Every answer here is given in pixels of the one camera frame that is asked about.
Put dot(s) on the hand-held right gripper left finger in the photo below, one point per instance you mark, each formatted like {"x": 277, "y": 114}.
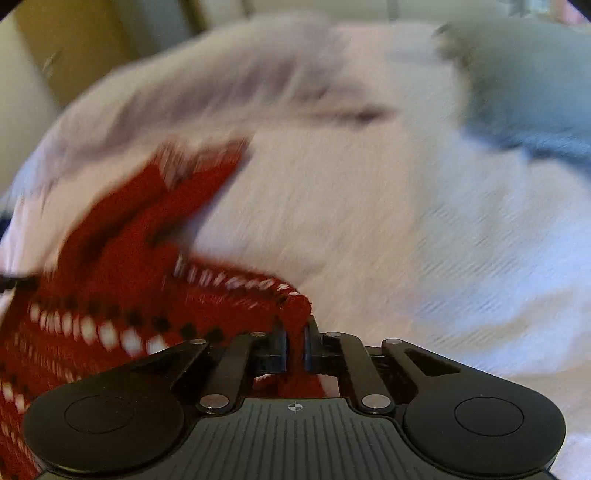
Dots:
{"x": 282, "y": 350}

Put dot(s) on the grey-blue cloth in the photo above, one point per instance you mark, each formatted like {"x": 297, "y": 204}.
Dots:
{"x": 521, "y": 87}

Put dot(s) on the tan wooden cabinet door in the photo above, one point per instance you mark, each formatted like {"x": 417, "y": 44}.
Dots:
{"x": 78, "y": 46}

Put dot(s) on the white textured bed blanket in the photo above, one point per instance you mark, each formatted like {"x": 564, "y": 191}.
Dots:
{"x": 369, "y": 207}

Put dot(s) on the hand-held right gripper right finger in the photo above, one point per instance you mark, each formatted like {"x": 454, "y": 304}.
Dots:
{"x": 310, "y": 350}

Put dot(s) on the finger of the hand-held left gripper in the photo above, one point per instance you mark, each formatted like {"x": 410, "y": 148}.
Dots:
{"x": 16, "y": 282}

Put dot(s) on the red patterned knit sweater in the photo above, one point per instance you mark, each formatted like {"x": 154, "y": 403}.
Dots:
{"x": 115, "y": 258}

